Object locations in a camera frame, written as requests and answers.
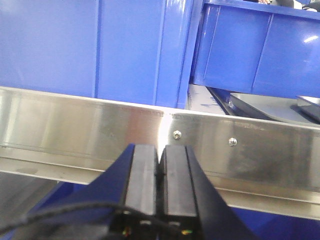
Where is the blue crate upper right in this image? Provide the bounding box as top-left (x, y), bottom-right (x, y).
top-left (193, 0), bottom-right (320, 98)

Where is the large blue crate behind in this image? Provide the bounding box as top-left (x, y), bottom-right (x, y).
top-left (0, 0), bottom-right (203, 108)

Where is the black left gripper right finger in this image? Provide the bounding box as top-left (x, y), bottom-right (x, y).
top-left (160, 145), bottom-right (258, 240)

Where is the thin black cable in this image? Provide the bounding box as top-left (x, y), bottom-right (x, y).
top-left (0, 201), bottom-right (176, 236)

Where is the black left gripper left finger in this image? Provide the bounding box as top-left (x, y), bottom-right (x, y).
top-left (14, 143), bottom-right (160, 240)

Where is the silver metal tray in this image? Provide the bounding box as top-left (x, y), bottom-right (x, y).
top-left (229, 92), bottom-right (320, 127)

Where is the stainless steel shelf rail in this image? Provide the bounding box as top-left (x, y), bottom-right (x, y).
top-left (0, 87), bottom-right (320, 220)

